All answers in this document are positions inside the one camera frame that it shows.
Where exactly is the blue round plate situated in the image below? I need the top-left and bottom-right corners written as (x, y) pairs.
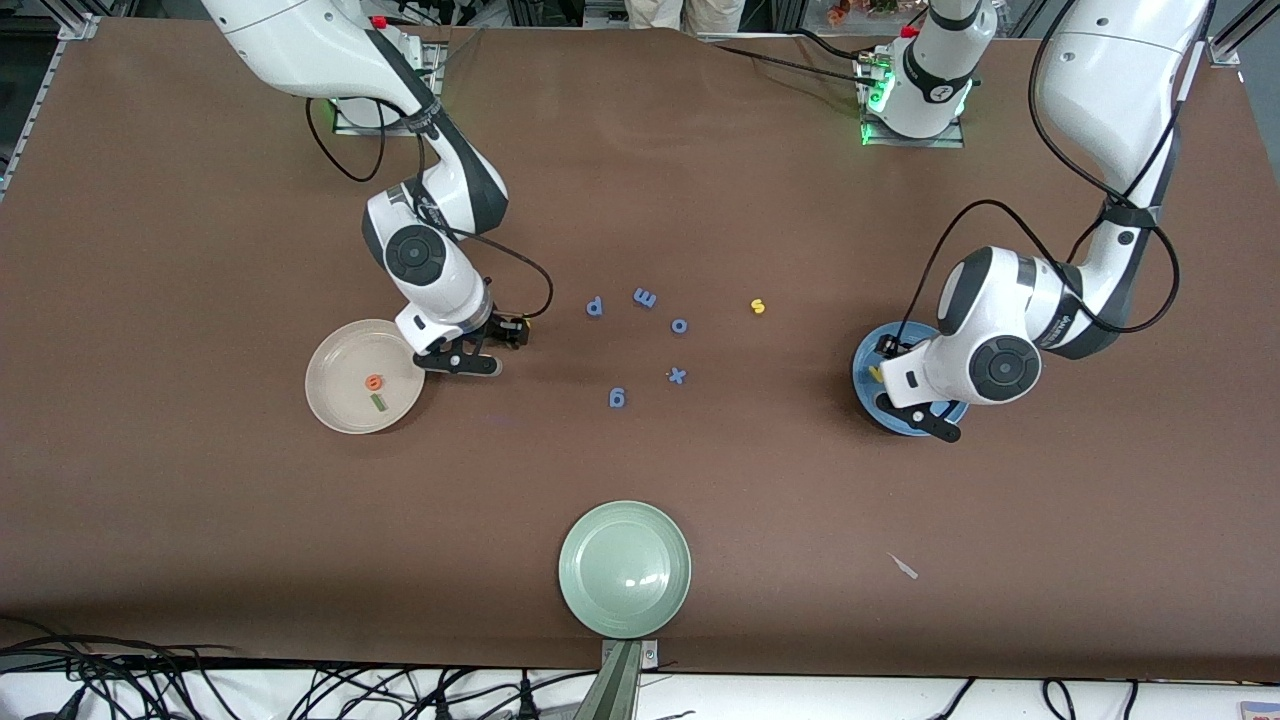
top-left (852, 321), bottom-right (973, 437)

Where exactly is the beige round plate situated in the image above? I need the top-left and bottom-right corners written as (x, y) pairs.
top-left (305, 319), bottom-right (427, 435)

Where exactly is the brown table cover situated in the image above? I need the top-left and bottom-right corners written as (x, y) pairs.
top-left (0, 18), bottom-right (1280, 681)

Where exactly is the green round plate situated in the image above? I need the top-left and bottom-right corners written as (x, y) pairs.
top-left (558, 500), bottom-right (693, 639)

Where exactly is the person in beige trousers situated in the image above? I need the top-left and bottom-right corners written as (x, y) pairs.
top-left (626, 0), bottom-right (747, 33)

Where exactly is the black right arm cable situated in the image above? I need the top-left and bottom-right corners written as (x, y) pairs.
top-left (305, 98), bottom-right (555, 321)

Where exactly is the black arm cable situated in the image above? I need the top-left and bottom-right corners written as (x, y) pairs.
top-left (895, 0), bottom-right (1216, 346)
top-left (305, 98), bottom-right (555, 321)

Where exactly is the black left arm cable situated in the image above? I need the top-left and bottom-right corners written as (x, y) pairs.
top-left (895, 0), bottom-right (1216, 346)

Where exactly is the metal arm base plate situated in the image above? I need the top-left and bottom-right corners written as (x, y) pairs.
top-left (330, 40), bottom-right (446, 136)
top-left (855, 55), bottom-right (966, 149)

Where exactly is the black cable on table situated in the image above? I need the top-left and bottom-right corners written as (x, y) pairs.
top-left (700, 30), bottom-right (881, 86)

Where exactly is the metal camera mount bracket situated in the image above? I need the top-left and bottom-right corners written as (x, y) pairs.
top-left (575, 638), bottom-right (661, 720)

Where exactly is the aluminium frame profile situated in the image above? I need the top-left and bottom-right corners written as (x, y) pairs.
top-left (0, 0), bottom-right (101, 196)
top-left (1205, 0), bottom-right (1280, 66)

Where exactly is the black cable bundle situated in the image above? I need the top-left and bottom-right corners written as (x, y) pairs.
top-left (0, 615), bottom-right (601, 720)

